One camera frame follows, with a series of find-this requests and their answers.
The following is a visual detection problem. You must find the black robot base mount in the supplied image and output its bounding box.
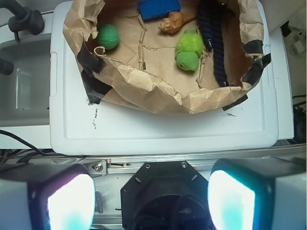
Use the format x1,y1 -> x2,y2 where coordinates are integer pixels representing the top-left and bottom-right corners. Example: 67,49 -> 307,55
120,161 -> 215,230

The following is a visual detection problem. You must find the glowing white gripper left finger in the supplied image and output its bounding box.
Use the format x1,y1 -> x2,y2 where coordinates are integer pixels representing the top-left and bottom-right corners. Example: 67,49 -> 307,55
0,164 -> 95,230

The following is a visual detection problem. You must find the aluminium rail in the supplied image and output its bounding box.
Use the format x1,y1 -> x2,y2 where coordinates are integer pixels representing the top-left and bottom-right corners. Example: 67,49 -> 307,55
0,146 -> 307,178

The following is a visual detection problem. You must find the black clamp knob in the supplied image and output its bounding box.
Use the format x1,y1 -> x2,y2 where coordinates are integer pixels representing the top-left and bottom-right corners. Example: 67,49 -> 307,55
0,0 -> 45,42

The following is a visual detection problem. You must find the glowing white gripper right finger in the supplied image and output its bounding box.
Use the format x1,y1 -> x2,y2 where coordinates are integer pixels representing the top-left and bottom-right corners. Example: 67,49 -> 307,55
208,157 -> 307,230

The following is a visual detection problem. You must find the dark navy rope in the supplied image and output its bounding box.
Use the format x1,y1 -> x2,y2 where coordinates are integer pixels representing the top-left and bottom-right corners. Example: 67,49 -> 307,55
196,0 -> 228,87

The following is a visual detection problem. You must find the green rubber ball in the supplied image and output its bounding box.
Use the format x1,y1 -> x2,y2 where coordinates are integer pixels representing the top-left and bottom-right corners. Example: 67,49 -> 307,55
96,24 -> 119,50

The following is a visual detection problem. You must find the brown paper bag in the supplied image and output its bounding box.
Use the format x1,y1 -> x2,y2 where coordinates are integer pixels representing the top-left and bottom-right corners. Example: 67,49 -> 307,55
63,0 -> 271,115

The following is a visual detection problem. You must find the clear plastic bin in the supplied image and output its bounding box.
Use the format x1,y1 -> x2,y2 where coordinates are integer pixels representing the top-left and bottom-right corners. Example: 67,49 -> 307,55
0,34 -> 51,127

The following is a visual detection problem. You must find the orange seashell toy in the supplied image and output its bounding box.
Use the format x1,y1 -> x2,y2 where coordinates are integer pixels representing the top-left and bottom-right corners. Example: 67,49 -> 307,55
158,11 -> 196,34

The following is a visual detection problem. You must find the fuzzy green toy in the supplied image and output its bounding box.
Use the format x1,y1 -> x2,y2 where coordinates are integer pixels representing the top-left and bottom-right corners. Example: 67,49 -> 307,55
175,30 -> 204,71

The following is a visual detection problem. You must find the blue sponge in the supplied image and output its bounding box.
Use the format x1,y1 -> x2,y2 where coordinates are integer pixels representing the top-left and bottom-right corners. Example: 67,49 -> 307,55
137,0 -> 181,20

